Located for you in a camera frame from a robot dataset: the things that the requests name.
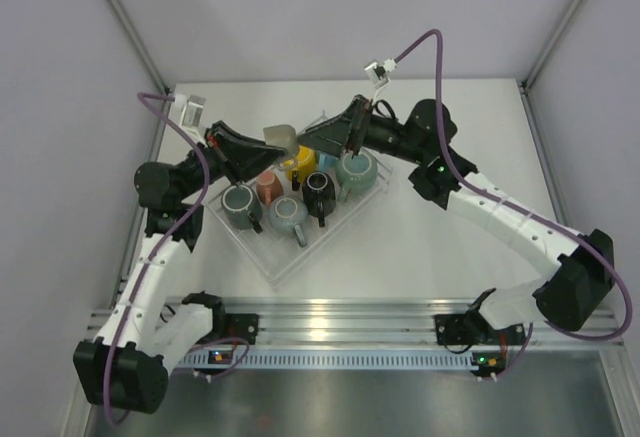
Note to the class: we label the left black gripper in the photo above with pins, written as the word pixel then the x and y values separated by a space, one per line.
pixel 240 156

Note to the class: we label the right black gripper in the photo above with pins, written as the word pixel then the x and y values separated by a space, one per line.
pixel 344 132

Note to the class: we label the light blue mug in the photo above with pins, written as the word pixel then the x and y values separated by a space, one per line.
pixel 326 161

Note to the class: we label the pink coral mug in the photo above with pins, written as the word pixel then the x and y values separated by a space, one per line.
pixel 268 187

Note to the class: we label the yellow enamel mug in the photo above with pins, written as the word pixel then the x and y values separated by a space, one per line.
pixel 302 166

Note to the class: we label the olive beige small mug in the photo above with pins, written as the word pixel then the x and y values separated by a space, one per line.
pixel 283 136

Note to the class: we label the teal speckled ceramic mug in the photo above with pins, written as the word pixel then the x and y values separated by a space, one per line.
pixel 355 174

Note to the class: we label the dark green cup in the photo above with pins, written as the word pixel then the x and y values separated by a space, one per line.
pixel 242 208

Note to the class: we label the black mug white interior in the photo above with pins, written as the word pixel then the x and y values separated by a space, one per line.
pixel 319 196

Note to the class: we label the dark grey glazed mug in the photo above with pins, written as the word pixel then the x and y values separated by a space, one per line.
pixel 288 216

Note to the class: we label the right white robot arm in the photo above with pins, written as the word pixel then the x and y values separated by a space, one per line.
pixel 574 269

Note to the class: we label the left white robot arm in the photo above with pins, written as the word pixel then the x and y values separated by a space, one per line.
pixel 128 363

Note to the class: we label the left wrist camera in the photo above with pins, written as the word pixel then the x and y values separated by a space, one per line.
pixel 190 110

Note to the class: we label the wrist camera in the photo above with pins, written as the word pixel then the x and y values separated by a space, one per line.
pixel 379 75
pixel 190 110

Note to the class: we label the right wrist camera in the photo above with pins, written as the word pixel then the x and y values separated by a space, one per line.
pixel 379 75

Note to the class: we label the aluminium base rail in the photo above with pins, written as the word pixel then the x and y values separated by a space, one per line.
pixel 372 323

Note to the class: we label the left aluminium frame post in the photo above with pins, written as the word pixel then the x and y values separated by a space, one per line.
pixel 136 42

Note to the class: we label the aluminium frame post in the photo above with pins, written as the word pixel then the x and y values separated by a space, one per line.
pixel 136 42
pixel 559 29

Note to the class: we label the right aluminium frame post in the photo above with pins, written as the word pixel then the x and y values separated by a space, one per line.
pixel 559 29

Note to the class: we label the perforated cable duct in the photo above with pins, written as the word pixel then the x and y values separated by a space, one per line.
pixel 281 359

